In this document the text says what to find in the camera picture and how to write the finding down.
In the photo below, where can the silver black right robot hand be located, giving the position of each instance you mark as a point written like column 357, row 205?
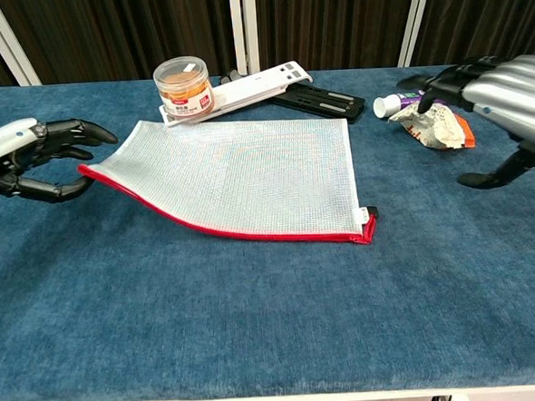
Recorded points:
column 515, row 94

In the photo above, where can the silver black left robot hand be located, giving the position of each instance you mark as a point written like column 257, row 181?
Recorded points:
column 0, row 144

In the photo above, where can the white mesh zipper pouch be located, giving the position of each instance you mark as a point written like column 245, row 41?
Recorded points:
column 248, row 174

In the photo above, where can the orange snack packet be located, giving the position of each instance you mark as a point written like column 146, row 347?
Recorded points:
column 468, row 136

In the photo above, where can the crumpled white snack wrapper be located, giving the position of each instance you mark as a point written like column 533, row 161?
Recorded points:
column 431, row 129

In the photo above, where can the purple white toothpaste tube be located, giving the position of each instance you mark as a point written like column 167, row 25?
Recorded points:
column 395, row 103

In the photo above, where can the black folding stand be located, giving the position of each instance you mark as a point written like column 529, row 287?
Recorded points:
column 329, row 103

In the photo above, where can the clear jar of rubber bands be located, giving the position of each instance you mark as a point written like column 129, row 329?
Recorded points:
column 183, row 92

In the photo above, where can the white folding stand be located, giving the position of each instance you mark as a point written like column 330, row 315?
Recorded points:
column 251, row 90

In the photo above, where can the blue felt table mat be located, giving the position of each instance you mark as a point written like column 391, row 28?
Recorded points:
column 211, row 313

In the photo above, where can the white partition post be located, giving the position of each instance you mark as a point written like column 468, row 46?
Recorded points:
column 6, row 44
column 415, row 19
column 243, row 25

